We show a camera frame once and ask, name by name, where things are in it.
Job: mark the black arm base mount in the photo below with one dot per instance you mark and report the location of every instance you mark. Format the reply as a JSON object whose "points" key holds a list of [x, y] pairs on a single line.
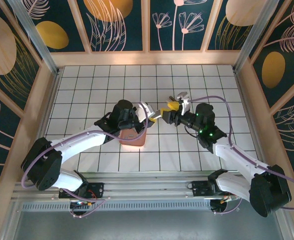
{"points": [[97, 190], [199, 188]]}

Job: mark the aluminium side rail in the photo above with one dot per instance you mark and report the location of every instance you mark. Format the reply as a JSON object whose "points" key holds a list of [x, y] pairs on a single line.
{"points": [[49, 107], [247, 112]]}

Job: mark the beige and gold mini stapler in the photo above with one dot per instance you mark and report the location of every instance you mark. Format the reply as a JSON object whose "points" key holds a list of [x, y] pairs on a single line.
{"points": [[170, 98]]}

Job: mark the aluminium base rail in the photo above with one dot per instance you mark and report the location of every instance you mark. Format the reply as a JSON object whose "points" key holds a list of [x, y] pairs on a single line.
{"points": [[147, 187]]}

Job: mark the pink plastic tray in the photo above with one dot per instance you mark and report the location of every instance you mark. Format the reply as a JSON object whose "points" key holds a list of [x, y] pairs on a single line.
{"points": [[134, 141]]}

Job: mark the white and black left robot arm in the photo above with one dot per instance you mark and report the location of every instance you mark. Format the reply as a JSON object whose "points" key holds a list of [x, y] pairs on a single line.
{"points": [[82, 140]]}

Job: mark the aluminium corner post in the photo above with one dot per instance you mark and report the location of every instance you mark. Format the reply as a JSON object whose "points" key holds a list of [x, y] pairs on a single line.
{"points": [[252, 37], [37, 42]]}

